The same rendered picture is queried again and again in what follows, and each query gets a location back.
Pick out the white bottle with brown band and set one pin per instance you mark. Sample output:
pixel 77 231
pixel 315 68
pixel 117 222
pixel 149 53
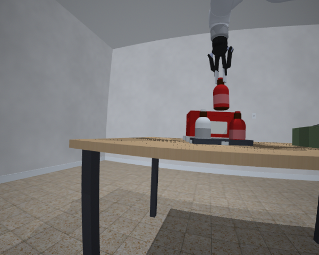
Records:
pixel 203 126

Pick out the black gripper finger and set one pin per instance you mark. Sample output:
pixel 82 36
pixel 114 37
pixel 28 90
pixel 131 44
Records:
pixel 225 64
pixel 214 67

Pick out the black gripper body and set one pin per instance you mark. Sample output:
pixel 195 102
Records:
pixel 217 42

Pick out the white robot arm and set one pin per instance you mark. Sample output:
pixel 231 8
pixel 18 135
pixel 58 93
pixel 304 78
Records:
pixel 219 15

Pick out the red bottle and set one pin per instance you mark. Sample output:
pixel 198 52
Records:
pixel 237 129
pixel 220 96

